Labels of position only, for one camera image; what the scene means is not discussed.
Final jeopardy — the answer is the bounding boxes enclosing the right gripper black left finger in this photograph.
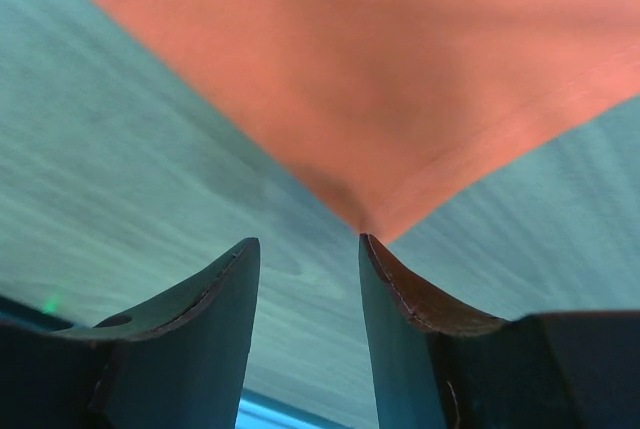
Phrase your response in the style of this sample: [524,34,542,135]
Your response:
[1,238,260,429]

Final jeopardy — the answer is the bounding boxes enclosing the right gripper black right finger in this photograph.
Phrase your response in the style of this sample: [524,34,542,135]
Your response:
[358,234,639,428]

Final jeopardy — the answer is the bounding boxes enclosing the orange t shirt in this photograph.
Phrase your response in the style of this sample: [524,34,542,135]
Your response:
[92,0,639,242]

